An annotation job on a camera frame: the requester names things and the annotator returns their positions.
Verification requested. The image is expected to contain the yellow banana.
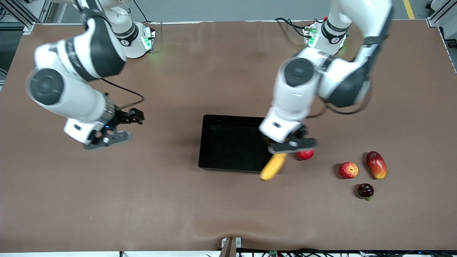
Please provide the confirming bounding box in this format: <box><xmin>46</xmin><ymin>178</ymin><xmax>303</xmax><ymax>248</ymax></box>
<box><xmin>260</xmin><ymin>152</ymin><xmax>288</xmax><ymax>181</ymax></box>

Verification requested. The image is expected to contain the red yellow apple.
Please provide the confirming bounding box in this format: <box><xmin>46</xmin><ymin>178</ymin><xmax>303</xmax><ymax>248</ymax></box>
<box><xmin>338</xmin><ymin>162</ymin><xmax>359</xmax><ymax>179</ymax></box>

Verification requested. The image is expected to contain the black rectangular plastic box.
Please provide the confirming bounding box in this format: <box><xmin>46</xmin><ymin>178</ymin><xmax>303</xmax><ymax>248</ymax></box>
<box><xmin>198</xmin><ymin>114</ymin><xmax>275</xmax><ymax>174</ymax></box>

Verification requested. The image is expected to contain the brown table mat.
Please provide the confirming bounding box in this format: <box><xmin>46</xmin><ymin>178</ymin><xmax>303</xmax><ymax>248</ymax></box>
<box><xmin>0</xmin><ymin>20</ymin><xmax>457</xmax><ymax>253</ymax></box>

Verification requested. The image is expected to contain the red yellow mango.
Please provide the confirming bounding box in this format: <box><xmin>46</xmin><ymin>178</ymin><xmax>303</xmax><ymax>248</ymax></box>
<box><xmin>366</xmin><ymin>151</ymin><xmax>387</xmax><ymax>180</ymax></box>

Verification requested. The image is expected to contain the dark purple mangosteen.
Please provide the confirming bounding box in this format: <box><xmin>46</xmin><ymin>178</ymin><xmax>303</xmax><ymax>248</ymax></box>
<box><xmin>357</xmin><ymin>183</ymin><xmax>375</xmax><ymax>201</ymax></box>

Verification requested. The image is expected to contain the black right arm base cable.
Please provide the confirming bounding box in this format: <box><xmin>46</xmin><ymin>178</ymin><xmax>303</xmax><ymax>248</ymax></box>
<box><xmin>133</xmin><ymin>0</ymin><xmax>150</xmax><ymax>24</ymax></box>

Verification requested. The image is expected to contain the black arm base cable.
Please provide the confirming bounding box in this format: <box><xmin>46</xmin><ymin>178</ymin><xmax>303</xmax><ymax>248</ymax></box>
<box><xmin>274</xmin><ymin>17</ymin><xmax>313</xmax><ymax>38</ymax></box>
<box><xmin>133</xmin><ymin>0</ymin><xmax>150</xmax><ymax>24</ymax></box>

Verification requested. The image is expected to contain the black left arm base cable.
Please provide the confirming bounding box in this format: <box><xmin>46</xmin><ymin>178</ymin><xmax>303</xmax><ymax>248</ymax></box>
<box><xmin>274</xmin><ymin>17</ymin><xmax>313</xmax><ymax>38</ymax></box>

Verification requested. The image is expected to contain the aluminium frame profile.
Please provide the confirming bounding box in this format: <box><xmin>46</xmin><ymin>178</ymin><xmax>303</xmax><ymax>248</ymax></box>
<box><xmin>0</xmin><ymin>0</ymin><xmax>54</xmax><ymax>34</ymax></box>
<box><xmin>427</xmin><ymin>0</ymin><xmax>457</xmax><ymax>40</ymax></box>

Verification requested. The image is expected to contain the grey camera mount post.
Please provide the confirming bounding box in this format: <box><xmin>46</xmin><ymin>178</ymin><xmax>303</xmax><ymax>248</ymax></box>
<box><xmin>219</xmin><ymin>237</ymin><xmax>242</xmax><ymax>257</ymax></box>

